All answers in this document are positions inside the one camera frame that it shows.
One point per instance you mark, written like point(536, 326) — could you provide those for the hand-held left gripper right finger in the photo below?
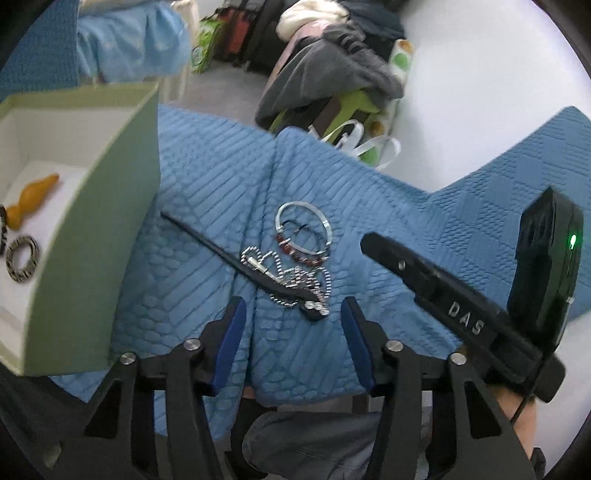
point(362, 355)

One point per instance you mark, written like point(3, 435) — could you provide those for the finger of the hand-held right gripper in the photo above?
point(392, 261)

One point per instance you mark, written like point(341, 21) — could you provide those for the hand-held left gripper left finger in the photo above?
point(226, 350)

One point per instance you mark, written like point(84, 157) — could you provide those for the black hair stick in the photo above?
point(207, 240)

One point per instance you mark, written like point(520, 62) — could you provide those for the green cardboard box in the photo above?
point(106, 230)

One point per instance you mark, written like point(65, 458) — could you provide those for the black patterned bangle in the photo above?
point(11, 267)
point(2, 230)

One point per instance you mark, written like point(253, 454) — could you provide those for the orange gourd pendant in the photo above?
point(34, 191)

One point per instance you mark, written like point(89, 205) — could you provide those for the person's right forearm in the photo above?
point(524, 422)

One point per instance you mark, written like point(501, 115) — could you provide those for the blue textured covered chair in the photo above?
point(415, 194)
point(198, 184)

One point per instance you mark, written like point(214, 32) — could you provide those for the silver bangle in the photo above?
point(328, 227)

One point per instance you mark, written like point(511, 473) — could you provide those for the person's right leg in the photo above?
point(314, 443)

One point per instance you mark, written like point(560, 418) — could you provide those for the white tote bag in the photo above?
point(364, 143)

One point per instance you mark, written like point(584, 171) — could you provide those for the green plastic stool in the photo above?
point(355, 104)

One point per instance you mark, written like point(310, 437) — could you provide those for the white board with green dots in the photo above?
point(400, 60)

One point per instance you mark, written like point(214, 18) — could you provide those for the grey fleece garment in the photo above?
point(323, 69)

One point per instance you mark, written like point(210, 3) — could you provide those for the pink cloth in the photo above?
point(295, 50)

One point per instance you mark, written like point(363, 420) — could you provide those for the pile of clothes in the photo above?
point(369, 18)

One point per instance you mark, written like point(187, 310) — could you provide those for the tall black suitcase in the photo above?
point(265, 37)

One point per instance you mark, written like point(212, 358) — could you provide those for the cream padded jacket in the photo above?
point(309, 14)

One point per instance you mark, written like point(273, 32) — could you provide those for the red suitcase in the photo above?
point(231, 32)

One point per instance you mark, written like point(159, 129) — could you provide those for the green bag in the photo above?
point(205, 44)

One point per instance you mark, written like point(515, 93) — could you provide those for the light blue bed skirt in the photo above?
point(129, 41)

